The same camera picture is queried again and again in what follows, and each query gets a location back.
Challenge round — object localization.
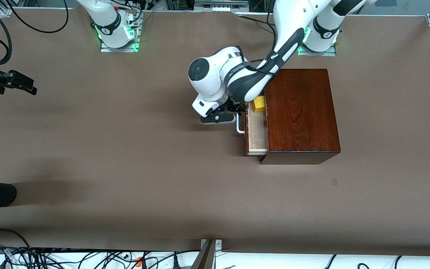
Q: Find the dark metal post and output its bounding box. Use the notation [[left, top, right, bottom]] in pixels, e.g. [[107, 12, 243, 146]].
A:
[[191, 240, 216, 269]]

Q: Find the silver metal bracket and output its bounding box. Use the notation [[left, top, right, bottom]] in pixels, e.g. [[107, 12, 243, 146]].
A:
[[200, 239, 222, 258]]

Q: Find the yellow wooden block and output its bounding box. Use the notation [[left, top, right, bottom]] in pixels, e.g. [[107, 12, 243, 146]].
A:
[[252, 96, 267, 113]]

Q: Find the black looped cable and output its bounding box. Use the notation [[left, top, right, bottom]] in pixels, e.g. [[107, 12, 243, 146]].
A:
[[5, 0, 69, 34]]

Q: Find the black arched cable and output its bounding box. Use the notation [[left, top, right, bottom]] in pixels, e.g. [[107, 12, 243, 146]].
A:
[[0, 229, 32, 250]]

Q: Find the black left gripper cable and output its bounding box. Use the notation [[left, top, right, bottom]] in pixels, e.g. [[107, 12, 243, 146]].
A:
[[243, 15, 280, 77]]

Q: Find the light wood drawer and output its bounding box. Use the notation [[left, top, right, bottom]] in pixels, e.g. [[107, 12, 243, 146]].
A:
[[245, 95, 269, 156]]

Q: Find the white power strip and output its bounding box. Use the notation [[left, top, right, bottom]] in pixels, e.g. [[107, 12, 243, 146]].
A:
[[194, 0, 249, 12]]

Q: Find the dark brown wooden cabinet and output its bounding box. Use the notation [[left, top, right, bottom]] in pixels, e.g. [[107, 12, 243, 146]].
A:
[[259, 69, 341, 165]]

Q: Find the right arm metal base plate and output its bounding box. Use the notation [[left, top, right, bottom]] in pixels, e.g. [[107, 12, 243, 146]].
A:
[[100, 11, 141, 53]]

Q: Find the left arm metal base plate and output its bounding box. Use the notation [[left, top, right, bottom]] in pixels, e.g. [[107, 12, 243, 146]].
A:
[[298, 44, 337, 57]]

